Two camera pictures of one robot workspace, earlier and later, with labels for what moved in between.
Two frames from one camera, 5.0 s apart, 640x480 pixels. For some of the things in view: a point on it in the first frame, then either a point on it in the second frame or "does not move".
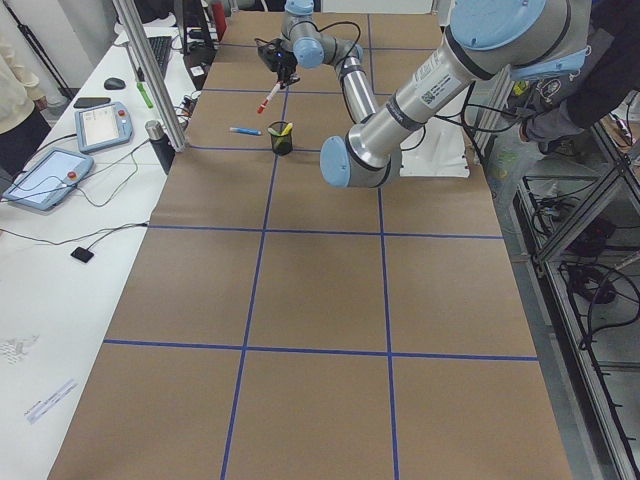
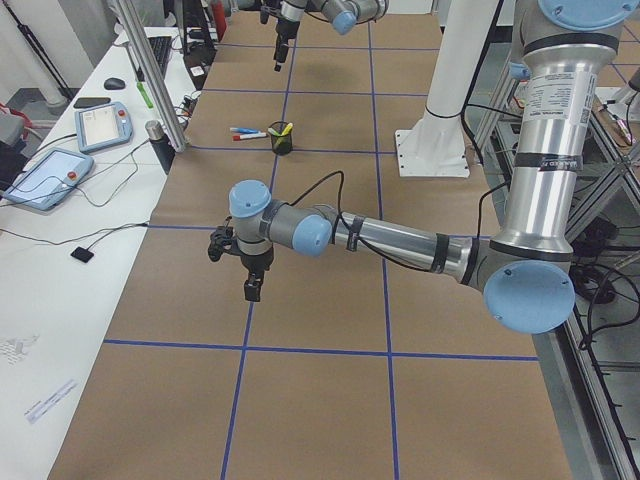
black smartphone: [90, 101] does not move
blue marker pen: [246, 130] does not move
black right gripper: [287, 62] -> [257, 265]
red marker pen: [269, 96] -> [247, 136]
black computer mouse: [112, 83] does not move
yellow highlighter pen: [287, 129] does not move
